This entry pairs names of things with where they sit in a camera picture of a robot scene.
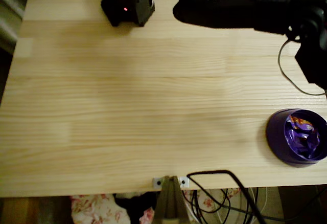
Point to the white metal mounting bracket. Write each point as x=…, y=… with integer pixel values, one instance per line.
x=158, y=182

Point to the gray pleated curtain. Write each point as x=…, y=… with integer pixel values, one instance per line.
x=15, y=4

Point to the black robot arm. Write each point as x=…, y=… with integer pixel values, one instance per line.
x=230, y=11

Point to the floral cloth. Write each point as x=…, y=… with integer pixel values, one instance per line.
x=97, y=208

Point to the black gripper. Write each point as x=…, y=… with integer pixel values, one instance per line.
x=307, y=65

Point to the wooden table leg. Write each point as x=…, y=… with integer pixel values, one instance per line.
x=18, y=211

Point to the crumpled purple wrapped candy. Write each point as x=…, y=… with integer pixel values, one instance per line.
x=306, y=143

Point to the purple and orange snack wrapper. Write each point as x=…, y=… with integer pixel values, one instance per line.
x=302, y=124

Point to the purple bowl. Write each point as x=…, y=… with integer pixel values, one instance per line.
x=274, y=134

